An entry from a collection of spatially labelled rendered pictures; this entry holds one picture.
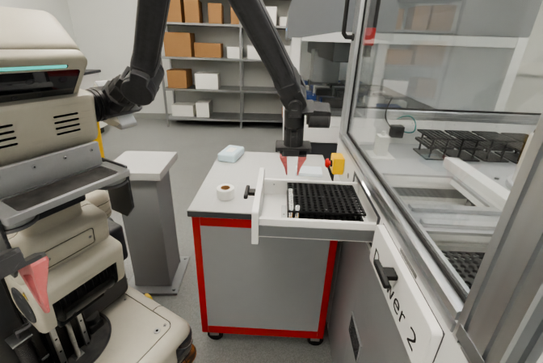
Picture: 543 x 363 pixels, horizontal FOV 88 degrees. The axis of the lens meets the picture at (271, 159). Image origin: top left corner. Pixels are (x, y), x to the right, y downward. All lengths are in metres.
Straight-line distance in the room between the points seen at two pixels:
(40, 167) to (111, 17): 4.89
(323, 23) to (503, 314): 1.38
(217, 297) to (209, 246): 0.27
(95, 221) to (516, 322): 0.87
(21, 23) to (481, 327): 0.89
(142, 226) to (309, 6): 1.40
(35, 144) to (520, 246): 0.84
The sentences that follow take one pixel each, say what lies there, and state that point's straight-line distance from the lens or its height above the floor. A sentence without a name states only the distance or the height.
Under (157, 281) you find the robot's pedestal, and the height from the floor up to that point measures 0.05.
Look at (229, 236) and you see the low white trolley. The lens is 1.14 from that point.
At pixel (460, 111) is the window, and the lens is 0.55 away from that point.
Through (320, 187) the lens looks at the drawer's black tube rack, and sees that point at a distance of 0.96.
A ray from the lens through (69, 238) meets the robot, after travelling 0.89.
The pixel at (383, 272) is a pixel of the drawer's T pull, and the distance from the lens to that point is 0.66.
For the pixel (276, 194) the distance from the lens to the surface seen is 1.02.
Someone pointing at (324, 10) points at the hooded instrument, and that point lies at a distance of 1.59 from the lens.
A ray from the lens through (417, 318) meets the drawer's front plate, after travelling 0.62.
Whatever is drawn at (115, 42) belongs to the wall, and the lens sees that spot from 5.57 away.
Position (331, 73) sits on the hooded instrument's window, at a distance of 1.62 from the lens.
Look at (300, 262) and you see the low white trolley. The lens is 1.20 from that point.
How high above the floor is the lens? 1.34
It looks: 23 degrees down
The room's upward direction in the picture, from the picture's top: 2 degrees clockwise
